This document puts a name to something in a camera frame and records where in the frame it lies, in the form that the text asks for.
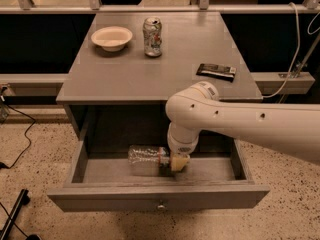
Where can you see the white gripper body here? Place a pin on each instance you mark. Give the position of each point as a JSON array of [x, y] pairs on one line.
[[181, 148]]

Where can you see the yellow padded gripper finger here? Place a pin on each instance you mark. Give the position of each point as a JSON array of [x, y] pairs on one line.
[[178, 162]]

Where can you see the clear plastic water bottle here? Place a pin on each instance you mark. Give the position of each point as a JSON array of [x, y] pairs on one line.
[[141, 154]]

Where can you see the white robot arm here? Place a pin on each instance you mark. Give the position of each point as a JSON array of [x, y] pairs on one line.
[[292, 129]]

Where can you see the open grey top drawer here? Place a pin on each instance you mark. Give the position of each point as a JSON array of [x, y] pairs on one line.
[[217, 177]]

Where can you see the grey wooden cabinet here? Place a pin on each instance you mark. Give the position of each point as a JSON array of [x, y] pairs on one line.
[[98, 77]]

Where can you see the silver soda can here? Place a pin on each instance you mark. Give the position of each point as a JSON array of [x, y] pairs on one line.
[[152, 28]]

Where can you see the black stand leg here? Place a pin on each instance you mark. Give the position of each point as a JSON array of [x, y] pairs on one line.
[[21, 200]]

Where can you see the metal railing with posts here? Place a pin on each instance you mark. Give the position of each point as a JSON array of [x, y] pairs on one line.
[[96, 6]]

